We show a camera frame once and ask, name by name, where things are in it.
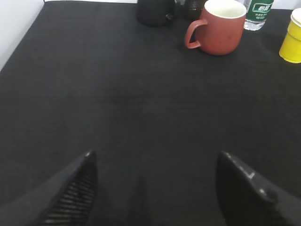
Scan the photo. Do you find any black table cloth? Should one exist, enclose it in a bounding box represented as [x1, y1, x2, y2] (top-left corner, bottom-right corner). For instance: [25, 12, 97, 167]
[0, 1, 301, 226]

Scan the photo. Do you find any clear water bottle green label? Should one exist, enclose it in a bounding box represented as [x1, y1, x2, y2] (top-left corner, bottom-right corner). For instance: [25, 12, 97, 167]
[243, 0, 274, 31]

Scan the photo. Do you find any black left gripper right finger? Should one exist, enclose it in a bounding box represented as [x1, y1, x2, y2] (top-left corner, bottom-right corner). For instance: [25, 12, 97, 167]
[215, 152, 301, 226]

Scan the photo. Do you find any yellow paper cup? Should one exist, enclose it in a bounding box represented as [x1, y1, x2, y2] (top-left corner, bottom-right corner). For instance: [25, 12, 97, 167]
[279, 8, 301, 64]

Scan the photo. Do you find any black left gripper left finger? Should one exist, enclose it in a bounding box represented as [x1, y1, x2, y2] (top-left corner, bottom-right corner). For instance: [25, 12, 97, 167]
[0, 151, 97, 226]

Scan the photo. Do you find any black ceramic mug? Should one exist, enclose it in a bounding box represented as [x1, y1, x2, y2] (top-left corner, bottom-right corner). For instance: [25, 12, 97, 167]
[136, 0, 181, 27]

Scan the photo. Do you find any red ceramic mug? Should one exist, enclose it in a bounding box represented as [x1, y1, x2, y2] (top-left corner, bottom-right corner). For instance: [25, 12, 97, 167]
[184, 0, 246, 56]

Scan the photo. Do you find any dark cola bottle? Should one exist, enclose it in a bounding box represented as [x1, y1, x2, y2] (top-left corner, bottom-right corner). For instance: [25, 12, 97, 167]
[183, 0, 205, 20]

